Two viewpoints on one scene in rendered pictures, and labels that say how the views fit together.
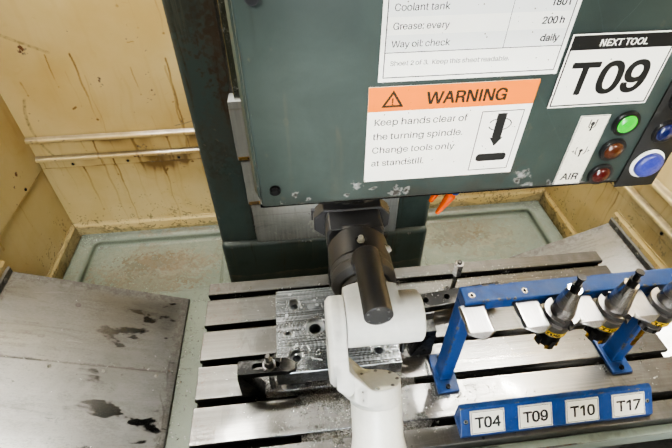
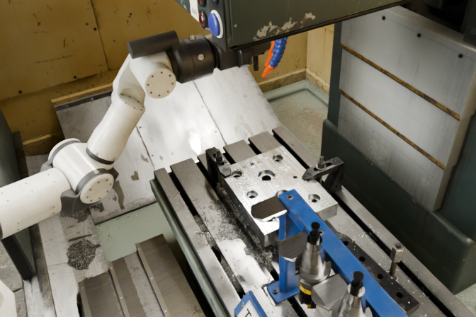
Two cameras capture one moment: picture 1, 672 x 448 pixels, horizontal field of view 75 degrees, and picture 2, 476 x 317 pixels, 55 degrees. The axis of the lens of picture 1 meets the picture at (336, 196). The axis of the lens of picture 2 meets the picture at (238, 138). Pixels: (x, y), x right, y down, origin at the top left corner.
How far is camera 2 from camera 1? 0.90 m
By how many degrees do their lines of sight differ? 54
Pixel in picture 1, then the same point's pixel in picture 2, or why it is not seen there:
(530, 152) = not seen: outside the picture
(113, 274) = (292, 109)
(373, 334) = (134, 67)
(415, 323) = (144, 75)
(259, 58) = not seen: outside the picture
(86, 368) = (212, 123)
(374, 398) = (115, 98)
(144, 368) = not seen: hidden behind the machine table
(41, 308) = (230, 83)
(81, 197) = (316, 50)
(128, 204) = not seen: hidden behind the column
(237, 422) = (191, 179)
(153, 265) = (312, 122)
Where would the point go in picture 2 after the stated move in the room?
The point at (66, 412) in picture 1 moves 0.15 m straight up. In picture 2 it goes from (184, 129) to (180, 100)
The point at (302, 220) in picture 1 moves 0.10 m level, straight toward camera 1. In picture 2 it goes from (367, 134) to (341, 144)
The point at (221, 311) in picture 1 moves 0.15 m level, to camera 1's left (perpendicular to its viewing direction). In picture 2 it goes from (263, 139) to (248, 117)
